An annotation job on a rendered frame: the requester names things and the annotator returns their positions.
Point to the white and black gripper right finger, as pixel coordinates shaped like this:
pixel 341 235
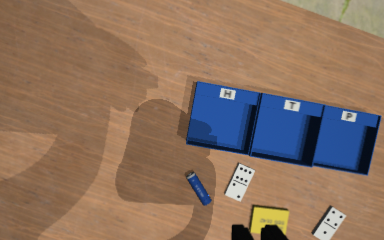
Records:
pixel 272 232

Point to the white domino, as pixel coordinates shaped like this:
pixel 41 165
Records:
pixel 328 224
pixel 239 182

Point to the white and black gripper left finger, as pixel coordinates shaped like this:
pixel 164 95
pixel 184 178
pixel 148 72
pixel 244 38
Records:
pixel 239 232

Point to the yellow sticky note pad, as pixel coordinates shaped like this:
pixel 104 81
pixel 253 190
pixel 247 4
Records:
pixel 262 215

